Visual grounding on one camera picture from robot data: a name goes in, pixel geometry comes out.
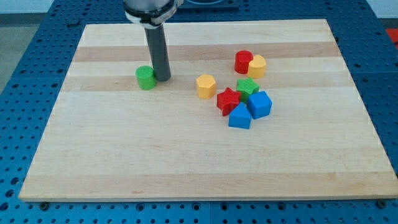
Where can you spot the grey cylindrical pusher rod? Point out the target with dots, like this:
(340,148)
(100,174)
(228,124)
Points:
(158,53)

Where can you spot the wooden board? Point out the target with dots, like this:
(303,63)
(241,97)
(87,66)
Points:
(107,140)

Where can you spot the green star block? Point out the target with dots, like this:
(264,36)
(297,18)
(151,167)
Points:
(246,87)

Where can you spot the green cylinder block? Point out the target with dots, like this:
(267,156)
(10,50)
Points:
(145,77)

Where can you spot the yellow heart block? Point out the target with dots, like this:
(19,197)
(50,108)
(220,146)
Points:
(257,67)

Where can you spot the red cylinder block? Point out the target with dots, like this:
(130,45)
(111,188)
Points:
(242,60)

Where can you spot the blue cube block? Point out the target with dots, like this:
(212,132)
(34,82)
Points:
(259,105)

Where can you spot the yellow hexagon block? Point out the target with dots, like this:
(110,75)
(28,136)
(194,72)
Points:
(206,86)

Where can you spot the red star block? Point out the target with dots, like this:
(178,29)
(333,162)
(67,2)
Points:
(228,100)

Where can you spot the blue pentagon block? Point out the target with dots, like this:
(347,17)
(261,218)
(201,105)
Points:
(240,117)

